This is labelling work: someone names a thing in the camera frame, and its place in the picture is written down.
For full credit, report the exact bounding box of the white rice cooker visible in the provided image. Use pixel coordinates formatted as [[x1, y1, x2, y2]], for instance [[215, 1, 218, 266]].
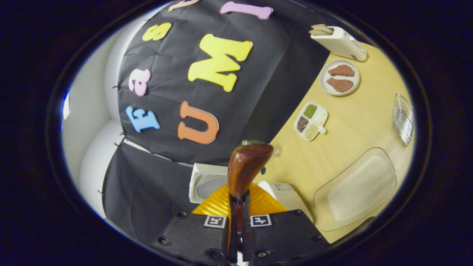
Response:
[[189, 163, 313, 222]]

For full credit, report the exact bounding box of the clear container of rice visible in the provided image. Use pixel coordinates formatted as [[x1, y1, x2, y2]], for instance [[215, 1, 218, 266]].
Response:
[[313, 147, 398, 232]]

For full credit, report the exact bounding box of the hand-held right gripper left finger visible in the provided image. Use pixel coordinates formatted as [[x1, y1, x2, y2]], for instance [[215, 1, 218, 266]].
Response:
[[153, 183, 239, 265]]

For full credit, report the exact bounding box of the metal wire chopstick holder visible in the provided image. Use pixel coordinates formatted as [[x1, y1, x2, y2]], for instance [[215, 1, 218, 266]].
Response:
[[392, 92, 414, 146]]

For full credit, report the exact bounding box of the white toaster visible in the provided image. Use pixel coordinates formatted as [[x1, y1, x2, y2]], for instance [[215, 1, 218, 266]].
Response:
[[310, 26, 368, 62]]

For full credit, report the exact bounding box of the white round plate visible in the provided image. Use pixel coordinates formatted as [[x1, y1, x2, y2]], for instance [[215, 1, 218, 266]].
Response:
[[320, 59, 361, 96]]

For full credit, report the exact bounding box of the brown wooden spoon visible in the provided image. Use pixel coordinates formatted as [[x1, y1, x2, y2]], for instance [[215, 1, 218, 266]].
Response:
[[227, 143, 274, 255]]

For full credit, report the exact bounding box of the brown meat piece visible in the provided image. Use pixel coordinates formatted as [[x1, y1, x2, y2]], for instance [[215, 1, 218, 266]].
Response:
[[328, 65, 355, 77], [326, 77, 354, 93]]

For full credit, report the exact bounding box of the black backdrop cloth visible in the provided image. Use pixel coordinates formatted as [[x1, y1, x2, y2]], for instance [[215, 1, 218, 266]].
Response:
[[102, 0, 331, 244]]

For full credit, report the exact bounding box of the white divided grain dish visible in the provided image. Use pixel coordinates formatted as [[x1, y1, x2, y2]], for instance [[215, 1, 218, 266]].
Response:
[[294, 102, 329, 141]]

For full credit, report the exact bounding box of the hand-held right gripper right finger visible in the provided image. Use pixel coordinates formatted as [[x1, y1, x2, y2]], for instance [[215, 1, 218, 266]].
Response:
[[242, 183, 329, 265]]

